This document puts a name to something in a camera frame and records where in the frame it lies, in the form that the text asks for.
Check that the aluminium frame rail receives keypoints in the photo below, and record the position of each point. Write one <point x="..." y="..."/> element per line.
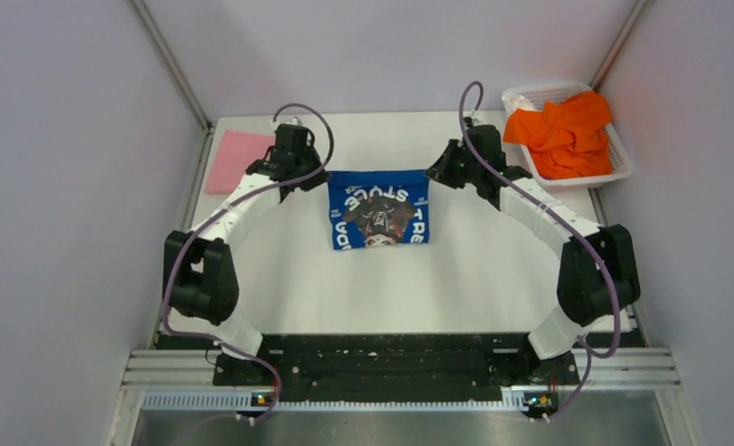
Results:
<point x="168" y="59"/>

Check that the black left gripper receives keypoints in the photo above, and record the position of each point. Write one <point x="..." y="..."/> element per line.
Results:
<point x="314" y="180"/>

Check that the blue t shirt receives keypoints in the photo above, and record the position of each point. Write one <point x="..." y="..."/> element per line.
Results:
<point x="369" y="209"/>

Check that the white slotted cable duct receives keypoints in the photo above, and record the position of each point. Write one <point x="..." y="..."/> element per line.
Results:
<point x="256" y="402"/>

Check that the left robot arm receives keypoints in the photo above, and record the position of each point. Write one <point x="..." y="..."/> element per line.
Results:
<point x="201" y="289"/>

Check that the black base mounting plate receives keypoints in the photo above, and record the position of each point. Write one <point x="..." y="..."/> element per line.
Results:
<point x="399" y="367"/>

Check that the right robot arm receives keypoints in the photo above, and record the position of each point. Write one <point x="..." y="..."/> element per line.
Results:
<point x="597" y="275"/>

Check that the folded pink t shirt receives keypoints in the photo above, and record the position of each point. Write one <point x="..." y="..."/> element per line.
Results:
<point x="236" y="151"/>

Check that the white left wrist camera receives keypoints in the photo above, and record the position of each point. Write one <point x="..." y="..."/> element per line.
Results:
<point x="293" y="120"/>

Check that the orange t shirt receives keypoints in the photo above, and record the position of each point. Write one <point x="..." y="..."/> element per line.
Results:
<point x="566" y="140"/>

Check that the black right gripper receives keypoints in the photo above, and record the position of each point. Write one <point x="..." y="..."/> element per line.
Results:
<point x="441" y="170"/>

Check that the white plastic laundry basket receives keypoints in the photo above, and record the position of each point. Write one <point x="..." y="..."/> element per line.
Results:
<point x="533" y="97"/>

